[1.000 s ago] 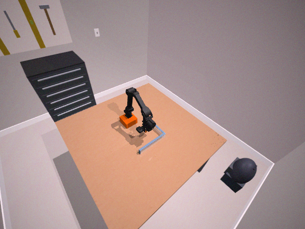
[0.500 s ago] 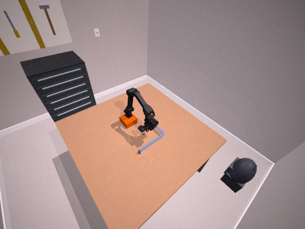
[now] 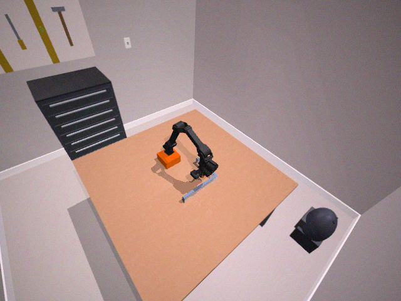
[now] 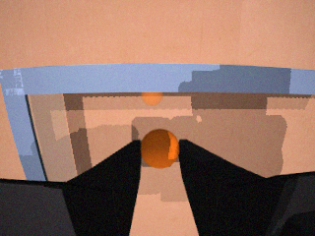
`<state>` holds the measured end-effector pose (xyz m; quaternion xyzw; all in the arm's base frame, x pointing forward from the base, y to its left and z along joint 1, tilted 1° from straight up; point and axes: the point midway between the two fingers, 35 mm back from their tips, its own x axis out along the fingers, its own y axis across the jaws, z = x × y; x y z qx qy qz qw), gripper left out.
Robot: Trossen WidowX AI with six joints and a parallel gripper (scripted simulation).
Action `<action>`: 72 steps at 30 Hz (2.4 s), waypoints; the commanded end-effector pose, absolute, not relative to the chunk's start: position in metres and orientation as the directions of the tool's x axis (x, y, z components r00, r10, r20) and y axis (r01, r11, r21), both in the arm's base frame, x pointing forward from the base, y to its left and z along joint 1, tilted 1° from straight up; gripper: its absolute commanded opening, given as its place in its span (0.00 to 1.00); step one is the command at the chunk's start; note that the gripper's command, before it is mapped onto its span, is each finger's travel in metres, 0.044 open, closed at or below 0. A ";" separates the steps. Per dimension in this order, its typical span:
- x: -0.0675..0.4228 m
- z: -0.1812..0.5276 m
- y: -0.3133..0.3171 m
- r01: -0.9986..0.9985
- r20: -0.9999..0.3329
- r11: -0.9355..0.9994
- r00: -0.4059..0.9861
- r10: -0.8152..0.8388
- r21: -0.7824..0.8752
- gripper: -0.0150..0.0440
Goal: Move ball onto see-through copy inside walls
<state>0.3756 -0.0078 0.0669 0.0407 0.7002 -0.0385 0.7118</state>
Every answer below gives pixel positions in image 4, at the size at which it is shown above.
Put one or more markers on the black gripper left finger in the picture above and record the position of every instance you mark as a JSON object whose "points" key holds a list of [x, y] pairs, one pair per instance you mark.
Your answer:
{"points": [[98, 202]]}

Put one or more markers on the clear low l-shaped wall with blue top edges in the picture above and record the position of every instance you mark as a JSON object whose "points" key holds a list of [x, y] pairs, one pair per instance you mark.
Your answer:
{"points": [[47, 113]]}

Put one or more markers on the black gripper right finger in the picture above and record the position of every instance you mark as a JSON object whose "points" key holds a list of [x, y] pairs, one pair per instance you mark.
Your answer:
{"points": [[228, 200]]}

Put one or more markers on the light blue l-shaped wall top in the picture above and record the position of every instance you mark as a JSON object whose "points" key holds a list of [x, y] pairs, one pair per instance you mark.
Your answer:
{"points": [[132, 78]]}

